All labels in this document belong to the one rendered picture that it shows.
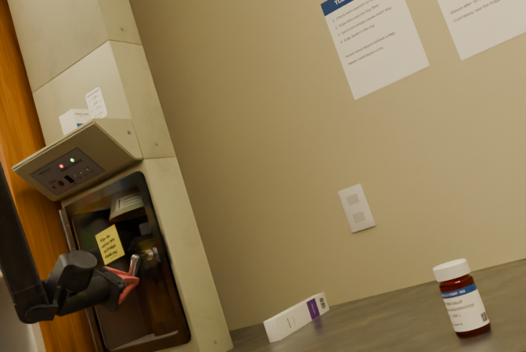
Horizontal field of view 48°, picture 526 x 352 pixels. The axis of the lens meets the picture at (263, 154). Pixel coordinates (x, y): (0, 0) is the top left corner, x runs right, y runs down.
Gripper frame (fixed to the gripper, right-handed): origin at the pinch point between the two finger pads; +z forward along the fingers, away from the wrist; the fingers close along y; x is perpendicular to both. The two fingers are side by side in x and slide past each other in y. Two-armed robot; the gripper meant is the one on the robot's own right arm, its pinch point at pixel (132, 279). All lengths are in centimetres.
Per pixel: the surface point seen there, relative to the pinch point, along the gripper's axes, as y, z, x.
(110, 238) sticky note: 12.9, 3.7, -3.8
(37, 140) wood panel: 50, 7, -16
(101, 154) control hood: 16.4, -1.1, -23.9
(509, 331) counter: -75, -14, -33
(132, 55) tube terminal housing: 26, 12, -45
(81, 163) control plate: 21.7, -1.5, -19.7
